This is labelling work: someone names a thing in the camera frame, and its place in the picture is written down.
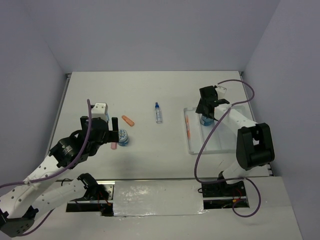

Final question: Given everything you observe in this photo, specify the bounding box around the orange highlighter cap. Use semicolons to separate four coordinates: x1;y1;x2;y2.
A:
121;115;135;127

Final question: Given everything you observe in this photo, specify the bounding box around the blue paint jar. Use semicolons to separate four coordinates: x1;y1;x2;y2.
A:
200;115;214;127
118;129;130;147

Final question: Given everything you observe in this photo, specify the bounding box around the orange highlighter pen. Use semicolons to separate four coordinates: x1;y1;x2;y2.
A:
185;115;191;140

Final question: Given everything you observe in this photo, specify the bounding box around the clear blue spray bottle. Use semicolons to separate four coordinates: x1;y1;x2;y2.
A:
155;102;163;124

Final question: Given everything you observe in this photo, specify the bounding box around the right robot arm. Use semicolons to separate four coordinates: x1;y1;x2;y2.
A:
195;85;275;196

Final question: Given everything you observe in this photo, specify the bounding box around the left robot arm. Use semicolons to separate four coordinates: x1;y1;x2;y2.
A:
0;116;119;238

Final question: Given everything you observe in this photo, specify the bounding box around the blue highlighter cap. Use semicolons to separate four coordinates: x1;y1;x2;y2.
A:
106;112;110;122

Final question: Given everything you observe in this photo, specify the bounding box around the pink highlighter cap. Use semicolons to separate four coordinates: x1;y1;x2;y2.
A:
111;142;117;150

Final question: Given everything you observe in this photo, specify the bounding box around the clear plastic organizer tray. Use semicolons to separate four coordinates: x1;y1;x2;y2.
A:
183;104;251;156

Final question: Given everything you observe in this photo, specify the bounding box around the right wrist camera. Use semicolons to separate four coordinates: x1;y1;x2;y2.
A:
214;85;227;99

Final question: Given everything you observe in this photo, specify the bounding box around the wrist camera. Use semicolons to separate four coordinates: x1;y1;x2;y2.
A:
91;102;108;122
214;85;227;99

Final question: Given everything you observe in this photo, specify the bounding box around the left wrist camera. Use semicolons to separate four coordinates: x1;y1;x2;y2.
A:
91;102;108;122

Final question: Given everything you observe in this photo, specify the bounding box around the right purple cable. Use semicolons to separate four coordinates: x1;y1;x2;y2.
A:
194;79;263;218

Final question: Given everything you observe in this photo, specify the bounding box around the purple cable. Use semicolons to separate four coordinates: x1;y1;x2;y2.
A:
194;79;263;218
0;99;92;237

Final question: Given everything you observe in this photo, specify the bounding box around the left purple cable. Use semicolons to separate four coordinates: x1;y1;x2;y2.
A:
0;99;92;237

